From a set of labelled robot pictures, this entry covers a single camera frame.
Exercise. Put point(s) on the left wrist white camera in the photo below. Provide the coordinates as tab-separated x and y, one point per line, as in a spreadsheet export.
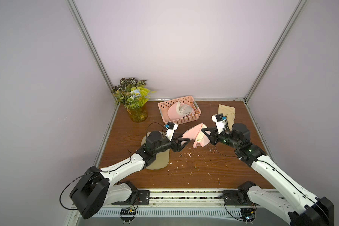
170	129

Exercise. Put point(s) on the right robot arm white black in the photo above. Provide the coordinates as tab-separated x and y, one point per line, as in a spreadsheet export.
297	206

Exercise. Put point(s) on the small circuit board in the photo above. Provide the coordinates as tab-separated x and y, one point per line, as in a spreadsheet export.
248	215
128	215

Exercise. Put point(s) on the right small circuit board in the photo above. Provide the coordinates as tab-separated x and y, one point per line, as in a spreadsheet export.
248	215

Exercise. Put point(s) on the aluminium front rail frame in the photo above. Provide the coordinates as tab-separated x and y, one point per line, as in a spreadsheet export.
187	203

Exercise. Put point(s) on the cream fabric glove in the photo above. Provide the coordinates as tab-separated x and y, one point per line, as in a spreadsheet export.
229	112

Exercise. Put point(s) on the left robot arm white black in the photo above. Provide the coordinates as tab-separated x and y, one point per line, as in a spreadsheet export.
92	190

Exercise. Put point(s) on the left small circuit board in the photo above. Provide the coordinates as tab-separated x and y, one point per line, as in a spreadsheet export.
128	215

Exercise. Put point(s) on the pink baseball cap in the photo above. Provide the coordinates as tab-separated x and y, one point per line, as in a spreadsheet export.
196	134

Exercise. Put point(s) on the artificial plant bouquet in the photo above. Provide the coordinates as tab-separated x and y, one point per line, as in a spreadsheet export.
132	93

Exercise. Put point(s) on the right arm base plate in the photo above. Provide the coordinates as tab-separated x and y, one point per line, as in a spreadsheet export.
237	198

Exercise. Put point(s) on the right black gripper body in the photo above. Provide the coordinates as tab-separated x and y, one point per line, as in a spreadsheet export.
214	136

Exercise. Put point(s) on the beige baseball cap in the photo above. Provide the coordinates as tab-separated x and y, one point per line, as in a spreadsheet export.
161	161

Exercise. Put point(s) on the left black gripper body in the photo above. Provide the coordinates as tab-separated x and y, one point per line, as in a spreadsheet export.
167	146

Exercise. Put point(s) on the pink plastic basket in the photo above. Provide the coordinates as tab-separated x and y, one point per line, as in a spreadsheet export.
164	106

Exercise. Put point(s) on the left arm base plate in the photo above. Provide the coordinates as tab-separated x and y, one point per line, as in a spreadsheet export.
139	197

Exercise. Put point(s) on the amber glass vase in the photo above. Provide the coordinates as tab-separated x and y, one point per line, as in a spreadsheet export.
138	114

